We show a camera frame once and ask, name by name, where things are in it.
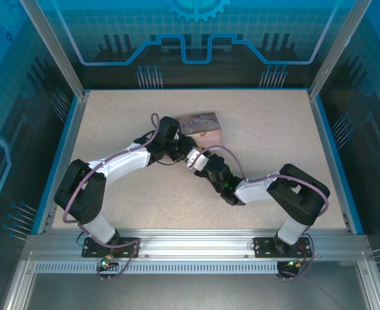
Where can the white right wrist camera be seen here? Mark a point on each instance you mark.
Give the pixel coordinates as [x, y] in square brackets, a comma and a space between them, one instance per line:
[198, 159]

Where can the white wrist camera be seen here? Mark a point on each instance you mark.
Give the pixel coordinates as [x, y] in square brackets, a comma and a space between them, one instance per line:
[178, 132]
[198, 159]

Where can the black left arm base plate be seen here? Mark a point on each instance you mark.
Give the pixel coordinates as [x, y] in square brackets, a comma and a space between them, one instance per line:
[128, 247]

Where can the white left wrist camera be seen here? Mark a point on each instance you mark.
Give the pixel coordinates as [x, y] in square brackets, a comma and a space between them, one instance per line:
[178, 132]

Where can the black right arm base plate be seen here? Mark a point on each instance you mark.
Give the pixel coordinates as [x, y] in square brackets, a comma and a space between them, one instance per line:
[264, 247]

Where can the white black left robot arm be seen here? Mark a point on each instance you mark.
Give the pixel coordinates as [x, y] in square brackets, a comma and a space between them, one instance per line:
[125, 163]

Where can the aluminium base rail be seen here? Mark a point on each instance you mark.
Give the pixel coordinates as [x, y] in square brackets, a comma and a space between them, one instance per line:
[196, 242]

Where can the pink illustrated tin box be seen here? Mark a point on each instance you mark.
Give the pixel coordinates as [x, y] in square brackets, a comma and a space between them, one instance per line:
[206, 129]

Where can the small green LED connector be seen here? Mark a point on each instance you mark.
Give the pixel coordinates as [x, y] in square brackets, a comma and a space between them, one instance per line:
[294, 264]
[105, 262]

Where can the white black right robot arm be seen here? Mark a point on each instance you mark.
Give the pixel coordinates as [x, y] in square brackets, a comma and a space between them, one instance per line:
[254, 190]

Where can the aluminium frame post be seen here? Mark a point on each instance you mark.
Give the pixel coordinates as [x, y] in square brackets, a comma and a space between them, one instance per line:
[338, 48]
[54, 48]

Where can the aluminium side rail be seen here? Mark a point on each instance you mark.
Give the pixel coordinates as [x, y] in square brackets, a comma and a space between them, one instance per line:
[332, 155]
[67, 155]

